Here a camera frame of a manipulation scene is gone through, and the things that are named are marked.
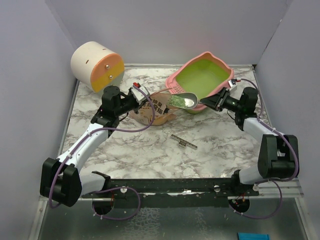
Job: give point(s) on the blue object at bottom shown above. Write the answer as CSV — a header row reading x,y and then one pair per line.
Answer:
x,y
252,236

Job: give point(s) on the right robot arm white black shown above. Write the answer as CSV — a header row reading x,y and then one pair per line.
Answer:
x,y
278,158

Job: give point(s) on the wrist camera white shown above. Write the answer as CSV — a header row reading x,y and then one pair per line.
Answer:
x,y
233,83
139,92

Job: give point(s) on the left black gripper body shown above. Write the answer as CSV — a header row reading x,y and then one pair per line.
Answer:
x,y
128,104

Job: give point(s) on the green cat litter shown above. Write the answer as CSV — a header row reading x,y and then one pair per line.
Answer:
x,y
177,101

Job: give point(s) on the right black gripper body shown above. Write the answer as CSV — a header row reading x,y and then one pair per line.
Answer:
x,y
227,102

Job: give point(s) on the beige cat litter bag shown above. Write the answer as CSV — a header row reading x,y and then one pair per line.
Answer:
x,y
163,114

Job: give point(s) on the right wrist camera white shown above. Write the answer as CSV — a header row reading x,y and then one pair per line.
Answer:
x,y
233,83

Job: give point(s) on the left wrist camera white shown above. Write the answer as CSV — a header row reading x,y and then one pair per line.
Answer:
x,y
139,92

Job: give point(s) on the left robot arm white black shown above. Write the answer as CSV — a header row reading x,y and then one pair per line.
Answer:
x,y
60,180

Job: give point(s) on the grey metal scoop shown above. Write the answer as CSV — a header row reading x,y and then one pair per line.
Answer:
x,y
191,99

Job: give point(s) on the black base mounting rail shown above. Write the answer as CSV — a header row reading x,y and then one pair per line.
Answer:
x,y
171,192

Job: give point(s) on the pink green litter box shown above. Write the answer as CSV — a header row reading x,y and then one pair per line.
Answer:
x,y
203,75

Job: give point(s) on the cream orange cylinder container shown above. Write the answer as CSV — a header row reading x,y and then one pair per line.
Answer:
x,y
96,66

